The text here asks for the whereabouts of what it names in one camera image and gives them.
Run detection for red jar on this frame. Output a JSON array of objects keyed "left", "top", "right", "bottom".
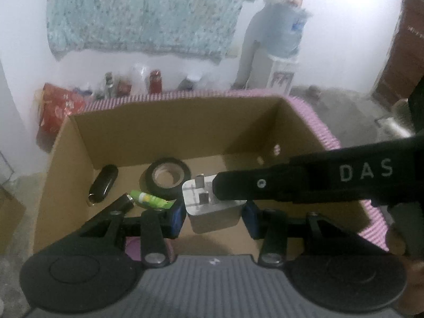
[{"left": 149, "top": 70, "right": 162, "bottom": 94}]

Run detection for white water dispenser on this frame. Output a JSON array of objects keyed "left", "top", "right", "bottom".
[{"left": 246, "top": 42, "right": 299, "bottom": 95}]

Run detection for blue water jug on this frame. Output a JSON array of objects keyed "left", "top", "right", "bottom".
[{"left": 261, "top": 2, "right": 311, "bottom": 58}]

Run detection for floral teal curtain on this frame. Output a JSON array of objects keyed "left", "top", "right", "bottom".
[{"left": 46, "top": 0, "right": 255, "bottom": 61}]

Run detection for brown cardboard box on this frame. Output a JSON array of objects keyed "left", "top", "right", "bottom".
[{"left": 32, "top": 95, "right": 372, "bottom": 256}]

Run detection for black glasses case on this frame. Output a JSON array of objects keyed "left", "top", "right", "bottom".
[{"left": 88, "top": 164, "right": 118, "bottom": 206}]

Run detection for glass bottle with cap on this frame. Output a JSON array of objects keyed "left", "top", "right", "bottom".
[{"left": 104, "top": 72, "right": 116, "bottom": 98}]

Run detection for black tape roll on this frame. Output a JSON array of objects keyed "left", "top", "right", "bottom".
[{"left": 145, "top": 157, "right": 191, "bottom": 200}]

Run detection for white power adapter plug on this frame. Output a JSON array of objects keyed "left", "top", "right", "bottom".
[{"left": 182, "top": 174, "right": 246, "bottom": 234}]

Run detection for black rectangular stick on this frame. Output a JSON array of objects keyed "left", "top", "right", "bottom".
[{"left": 108, "top": 193, "right": 134, "bottom": 215}]

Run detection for brown wooden door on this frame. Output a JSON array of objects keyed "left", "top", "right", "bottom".
[{"left": 372, "top": 0, "right": 424, "bottom": 108}]

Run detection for green glue tube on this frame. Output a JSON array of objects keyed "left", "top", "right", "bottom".
[{"left": 129, "top": 190, "right": 175, "bottom": 210}]

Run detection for red gift bag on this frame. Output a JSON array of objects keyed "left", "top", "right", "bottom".
[{"left": 39, "top": 83, "right": 86, "bottom": 136}]

